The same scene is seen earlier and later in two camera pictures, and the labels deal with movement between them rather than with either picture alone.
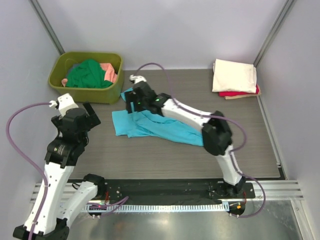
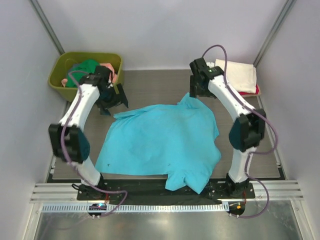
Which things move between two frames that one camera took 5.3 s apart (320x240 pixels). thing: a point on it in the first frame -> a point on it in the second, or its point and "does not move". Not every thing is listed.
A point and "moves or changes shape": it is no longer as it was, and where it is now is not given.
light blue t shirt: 144,123 moves or changes shape
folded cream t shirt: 229,76 does not move
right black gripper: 130,97 -> 196,90
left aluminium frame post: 44,21 does not move
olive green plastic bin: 110,95 does not move
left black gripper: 94,120 -> 118,98
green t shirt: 88,73 does not move
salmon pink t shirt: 110,73 does not move
